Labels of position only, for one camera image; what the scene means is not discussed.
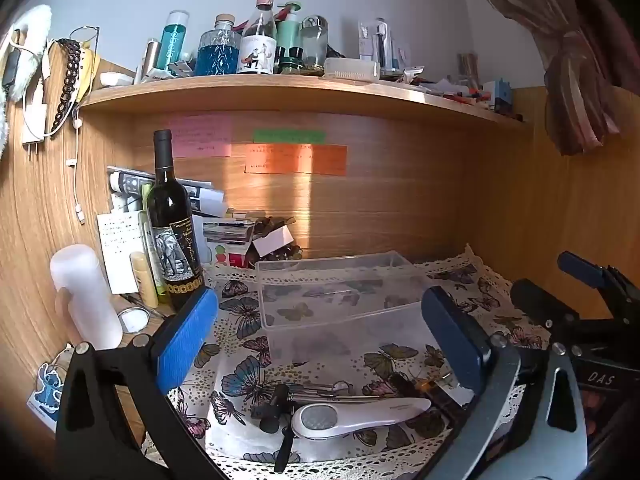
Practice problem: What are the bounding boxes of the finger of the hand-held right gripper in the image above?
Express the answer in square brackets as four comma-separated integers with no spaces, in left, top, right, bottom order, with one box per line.
[509,277,583,333]
[556,251,640,318]

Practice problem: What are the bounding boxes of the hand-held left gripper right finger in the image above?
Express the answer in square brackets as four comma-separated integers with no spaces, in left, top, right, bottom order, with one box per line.
[419,285,591,480]

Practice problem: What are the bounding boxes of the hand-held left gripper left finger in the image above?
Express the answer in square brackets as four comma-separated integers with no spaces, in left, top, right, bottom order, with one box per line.
[55,286,236,480]

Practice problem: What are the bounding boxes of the clear plastic storage box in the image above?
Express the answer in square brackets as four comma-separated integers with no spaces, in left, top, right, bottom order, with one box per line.
[255,251,437,362]

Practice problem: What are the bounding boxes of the white handheld foot file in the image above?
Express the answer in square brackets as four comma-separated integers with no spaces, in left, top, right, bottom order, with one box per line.
[290,397,432,442]

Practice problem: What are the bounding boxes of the black pen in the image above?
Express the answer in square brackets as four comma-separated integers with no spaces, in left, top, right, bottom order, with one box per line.
[121,293,166,319]

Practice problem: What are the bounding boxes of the round silver lid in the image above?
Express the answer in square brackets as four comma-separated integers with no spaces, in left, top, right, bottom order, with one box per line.
[118,308,150,334]

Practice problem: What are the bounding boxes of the pale yellow tube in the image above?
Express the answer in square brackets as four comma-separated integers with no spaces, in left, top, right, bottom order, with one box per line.
[129,251,159,309]

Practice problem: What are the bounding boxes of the black t-shaped tool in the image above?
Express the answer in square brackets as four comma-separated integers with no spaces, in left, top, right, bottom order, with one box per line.
[250,384,297,473]

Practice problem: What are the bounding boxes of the stack of printed cards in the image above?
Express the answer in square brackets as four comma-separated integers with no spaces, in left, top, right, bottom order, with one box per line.
[202,212,256,268]

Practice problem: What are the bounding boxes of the dark wine bottle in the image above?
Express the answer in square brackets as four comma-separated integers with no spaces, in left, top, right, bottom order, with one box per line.
[146,129,204,312]

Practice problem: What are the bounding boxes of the frosted white plastic bottle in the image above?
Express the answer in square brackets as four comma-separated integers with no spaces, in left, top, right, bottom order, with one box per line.
[49,244,124,351]

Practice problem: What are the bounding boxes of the white handwritten note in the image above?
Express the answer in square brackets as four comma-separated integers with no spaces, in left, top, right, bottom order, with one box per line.
[97,210,151,295]

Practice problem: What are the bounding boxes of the butterfly print lace tablecloth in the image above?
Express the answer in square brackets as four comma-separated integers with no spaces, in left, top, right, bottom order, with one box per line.
[141,244,551,480]

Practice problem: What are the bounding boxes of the white blank card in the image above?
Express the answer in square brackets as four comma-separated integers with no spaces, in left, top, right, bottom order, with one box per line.
[251,226,295,257]

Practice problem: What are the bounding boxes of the blue cartoon sticker card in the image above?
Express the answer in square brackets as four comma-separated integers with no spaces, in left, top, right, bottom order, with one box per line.
[26,344,76,432]

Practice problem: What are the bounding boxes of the blue white small box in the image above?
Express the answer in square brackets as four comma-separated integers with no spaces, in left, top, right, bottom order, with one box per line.
[487,79,515,113]

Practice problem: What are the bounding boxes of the pink sticky note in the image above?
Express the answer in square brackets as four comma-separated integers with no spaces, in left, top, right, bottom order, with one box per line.
[167,115,233,159]

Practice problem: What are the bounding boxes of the orange sticky note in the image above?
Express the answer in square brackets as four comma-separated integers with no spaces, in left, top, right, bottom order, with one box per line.
[244,143,348,177]

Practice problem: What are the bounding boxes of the brown patterned curtain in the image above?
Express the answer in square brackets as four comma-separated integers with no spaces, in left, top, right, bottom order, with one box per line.
[457,0,640,157]

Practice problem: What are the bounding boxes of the green sticky note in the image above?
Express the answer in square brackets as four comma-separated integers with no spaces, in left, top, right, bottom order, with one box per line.
[252,129,326,144]

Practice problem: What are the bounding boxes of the white charger plug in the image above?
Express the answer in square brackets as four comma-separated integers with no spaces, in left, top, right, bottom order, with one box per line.
[21,104,49,160]

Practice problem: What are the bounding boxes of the wooden shelf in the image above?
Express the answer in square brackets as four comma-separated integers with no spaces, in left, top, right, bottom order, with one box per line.
[79,81,535,133]

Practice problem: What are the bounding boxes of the silver white tube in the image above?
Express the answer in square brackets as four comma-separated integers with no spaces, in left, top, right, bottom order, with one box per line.
[134,38,162,85]

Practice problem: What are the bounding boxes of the white hair brush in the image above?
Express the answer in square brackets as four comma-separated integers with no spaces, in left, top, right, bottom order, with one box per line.
[323,57,381,80]

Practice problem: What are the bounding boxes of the blue liquid glass bottle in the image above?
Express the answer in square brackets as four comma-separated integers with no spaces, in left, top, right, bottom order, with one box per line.
[194,13,238,77]

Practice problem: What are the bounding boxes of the teal cylindrical bottle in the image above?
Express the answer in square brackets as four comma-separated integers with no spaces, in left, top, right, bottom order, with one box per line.
[156,10,191,72]

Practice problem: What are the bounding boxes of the clear plastic case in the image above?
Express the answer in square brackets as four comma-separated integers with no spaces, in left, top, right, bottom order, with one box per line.
[358,17,395,72]

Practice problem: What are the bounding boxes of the clear bottle with cartoon label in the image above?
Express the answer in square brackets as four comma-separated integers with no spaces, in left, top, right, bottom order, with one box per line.
[236,0,278,75]

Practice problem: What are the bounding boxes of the green pump bottle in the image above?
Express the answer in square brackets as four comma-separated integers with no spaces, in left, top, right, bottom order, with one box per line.
[274,1,303,74]

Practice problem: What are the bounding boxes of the clear glass jar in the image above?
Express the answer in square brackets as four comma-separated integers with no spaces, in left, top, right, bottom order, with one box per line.
[300,15,329,70]

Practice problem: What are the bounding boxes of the fluffy white headband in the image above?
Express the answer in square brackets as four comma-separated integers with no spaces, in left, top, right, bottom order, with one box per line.
[0,5,53,158]

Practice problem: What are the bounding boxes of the metal wire tool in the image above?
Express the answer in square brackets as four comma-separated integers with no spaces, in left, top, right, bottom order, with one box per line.
[290,381,401,405]

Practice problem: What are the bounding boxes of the white charging cable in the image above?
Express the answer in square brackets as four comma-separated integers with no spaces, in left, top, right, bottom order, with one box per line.
[22,42,87,226]

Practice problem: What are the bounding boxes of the black beaded strap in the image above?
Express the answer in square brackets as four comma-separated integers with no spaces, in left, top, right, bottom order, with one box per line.
[50,37,85,131]

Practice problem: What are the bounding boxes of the thin wire glasses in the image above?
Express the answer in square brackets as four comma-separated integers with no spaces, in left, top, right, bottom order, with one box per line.
[68,24,101,56]

